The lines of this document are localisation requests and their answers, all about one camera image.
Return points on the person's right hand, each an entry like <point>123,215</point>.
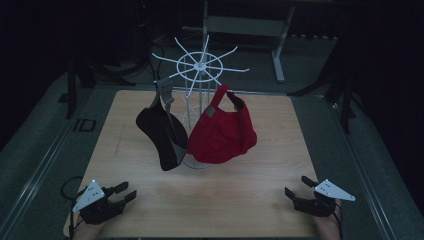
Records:
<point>328,226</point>

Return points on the grey metal table frame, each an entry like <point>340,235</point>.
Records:
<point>246,26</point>

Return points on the person's left hand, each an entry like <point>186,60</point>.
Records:
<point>90,231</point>

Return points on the red baseball cap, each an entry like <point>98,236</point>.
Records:
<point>220,136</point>

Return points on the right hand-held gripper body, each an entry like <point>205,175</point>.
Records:
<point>316,206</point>

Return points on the black metal stand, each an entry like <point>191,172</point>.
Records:
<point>345,96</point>
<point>71,86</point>

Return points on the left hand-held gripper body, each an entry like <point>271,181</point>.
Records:
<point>100,210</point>

